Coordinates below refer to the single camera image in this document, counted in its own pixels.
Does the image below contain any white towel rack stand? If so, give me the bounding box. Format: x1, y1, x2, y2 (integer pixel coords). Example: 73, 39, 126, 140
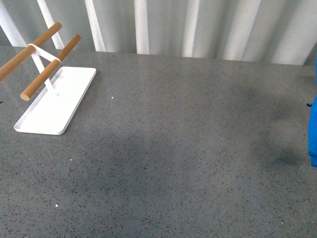
0, 22, 97, 135

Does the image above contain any blue microfiber cloth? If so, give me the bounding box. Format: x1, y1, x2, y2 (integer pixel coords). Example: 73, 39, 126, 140
306, 58, 317, 168

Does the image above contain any white curtain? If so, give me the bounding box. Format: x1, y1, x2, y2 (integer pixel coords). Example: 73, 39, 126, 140
0, 0, 317, 65

